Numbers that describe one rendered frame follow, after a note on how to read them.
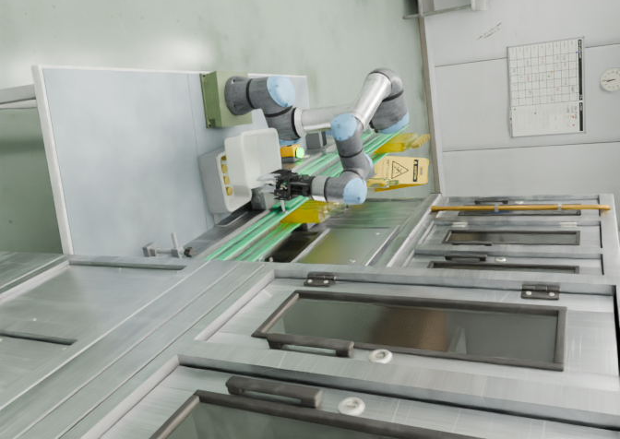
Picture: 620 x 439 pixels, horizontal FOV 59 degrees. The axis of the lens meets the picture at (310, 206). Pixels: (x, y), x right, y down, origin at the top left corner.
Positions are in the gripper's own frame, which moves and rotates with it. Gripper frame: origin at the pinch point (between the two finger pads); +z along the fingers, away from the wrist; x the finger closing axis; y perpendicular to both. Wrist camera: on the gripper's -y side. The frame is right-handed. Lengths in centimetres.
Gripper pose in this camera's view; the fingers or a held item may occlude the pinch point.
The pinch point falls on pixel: (261, 181)
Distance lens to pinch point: 177.5
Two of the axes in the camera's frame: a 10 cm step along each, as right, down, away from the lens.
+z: -9.0, -1.0, 4.2
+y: -4.3, 2.2, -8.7
